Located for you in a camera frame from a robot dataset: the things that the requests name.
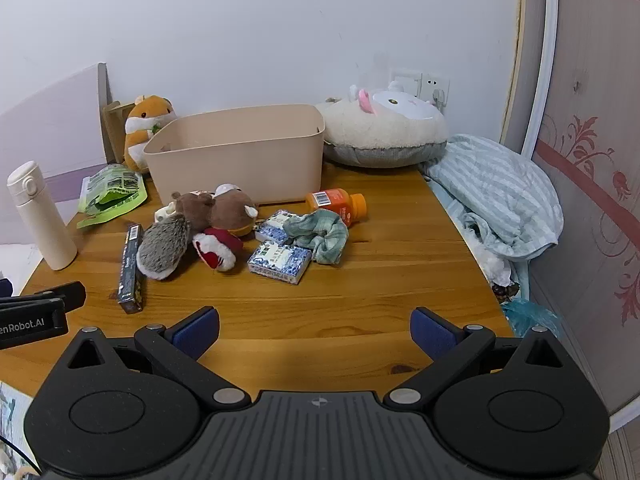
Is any green checked scrunchie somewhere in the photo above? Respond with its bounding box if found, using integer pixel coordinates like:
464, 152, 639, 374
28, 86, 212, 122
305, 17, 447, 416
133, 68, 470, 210
283, 210, 350, 266

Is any orange hamster plush toy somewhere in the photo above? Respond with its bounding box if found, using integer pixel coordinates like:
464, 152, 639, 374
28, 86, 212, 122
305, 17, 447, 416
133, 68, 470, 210
123, 94, 178, 175

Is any brown bear plush toy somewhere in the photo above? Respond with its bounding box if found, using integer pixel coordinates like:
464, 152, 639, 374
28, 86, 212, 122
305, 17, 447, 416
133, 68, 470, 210
171, 191, 217, 234

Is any striped light blue blanket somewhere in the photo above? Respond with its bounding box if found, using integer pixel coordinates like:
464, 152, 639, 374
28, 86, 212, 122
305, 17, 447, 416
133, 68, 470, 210
422, 133, 564, 262

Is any grey hedgehog plush toy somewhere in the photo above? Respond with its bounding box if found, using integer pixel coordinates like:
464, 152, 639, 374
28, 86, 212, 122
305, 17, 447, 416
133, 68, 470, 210
136, 212, 194, 281

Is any red and white plush toy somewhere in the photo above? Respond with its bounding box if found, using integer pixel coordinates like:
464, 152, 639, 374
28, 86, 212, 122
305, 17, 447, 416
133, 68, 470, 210
192, 227, 245, 272

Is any blue and white patterned box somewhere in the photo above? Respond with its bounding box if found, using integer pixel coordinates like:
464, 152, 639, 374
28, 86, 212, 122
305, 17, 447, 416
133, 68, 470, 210
247, 242, 312, 285
253, 209, 305, 245

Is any blue plastic bag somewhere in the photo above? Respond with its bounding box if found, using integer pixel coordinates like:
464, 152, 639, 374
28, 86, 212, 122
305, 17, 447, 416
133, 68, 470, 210
501, 297, 562, 339

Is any patterned cloth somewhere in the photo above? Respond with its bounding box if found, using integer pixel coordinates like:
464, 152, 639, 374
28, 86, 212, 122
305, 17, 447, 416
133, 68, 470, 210
0, 381, 35, 477

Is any white wall switch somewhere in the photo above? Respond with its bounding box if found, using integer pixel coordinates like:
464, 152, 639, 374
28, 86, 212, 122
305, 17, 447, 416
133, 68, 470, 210
389, 67, 423, 97

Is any white wall socket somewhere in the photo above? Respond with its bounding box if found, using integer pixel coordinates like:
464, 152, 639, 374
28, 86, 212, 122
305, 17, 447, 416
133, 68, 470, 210
421, 73, 451, 107

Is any beige plastic container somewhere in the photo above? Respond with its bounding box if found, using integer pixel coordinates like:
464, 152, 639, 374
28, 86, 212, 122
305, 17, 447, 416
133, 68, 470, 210
143, 104, 327, 206

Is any white thermos bottle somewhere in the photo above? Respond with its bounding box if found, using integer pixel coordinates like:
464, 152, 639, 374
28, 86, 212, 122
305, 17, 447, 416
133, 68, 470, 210
6, 161, 78, 271

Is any long black box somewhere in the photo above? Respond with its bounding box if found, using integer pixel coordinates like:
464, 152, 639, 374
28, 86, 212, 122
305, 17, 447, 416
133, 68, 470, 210
116, 223, 146, 315

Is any lilac and white board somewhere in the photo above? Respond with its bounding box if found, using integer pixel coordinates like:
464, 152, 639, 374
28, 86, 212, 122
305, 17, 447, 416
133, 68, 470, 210
0, 62, 114, 247

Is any green snack packet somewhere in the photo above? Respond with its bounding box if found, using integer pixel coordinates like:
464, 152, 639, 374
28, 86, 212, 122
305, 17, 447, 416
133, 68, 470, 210
76, 164, 149, 230

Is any round brown plush toy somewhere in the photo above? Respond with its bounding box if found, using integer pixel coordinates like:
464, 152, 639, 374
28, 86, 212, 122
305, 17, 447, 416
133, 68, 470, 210
209, 183, 259, 239

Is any floral pattern wardrobe door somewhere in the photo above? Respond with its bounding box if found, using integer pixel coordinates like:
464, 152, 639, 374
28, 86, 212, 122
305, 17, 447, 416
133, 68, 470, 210
500, 0, 640, 433

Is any small orange bottle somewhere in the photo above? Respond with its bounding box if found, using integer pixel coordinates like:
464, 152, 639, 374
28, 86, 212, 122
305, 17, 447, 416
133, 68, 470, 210
305, 188, 368, 225

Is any white fluffy cloth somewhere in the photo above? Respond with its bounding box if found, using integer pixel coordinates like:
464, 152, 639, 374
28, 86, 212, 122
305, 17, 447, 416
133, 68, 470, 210
472, 240, 518, 288

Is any cream rabbit plush cushion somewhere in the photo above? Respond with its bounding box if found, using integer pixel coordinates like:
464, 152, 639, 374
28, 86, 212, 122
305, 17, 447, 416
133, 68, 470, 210
315, 85, 450, 169

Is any small wooden stand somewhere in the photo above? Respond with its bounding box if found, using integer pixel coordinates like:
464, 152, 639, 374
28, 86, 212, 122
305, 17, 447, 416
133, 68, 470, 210
101, 101, 137, 166

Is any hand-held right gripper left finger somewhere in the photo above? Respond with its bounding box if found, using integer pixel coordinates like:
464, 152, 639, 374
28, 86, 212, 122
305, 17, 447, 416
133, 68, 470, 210
54, 306, 253, 411

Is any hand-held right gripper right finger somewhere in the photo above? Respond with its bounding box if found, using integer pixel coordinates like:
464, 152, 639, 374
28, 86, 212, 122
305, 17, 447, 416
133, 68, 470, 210
382, 306, 576, 409

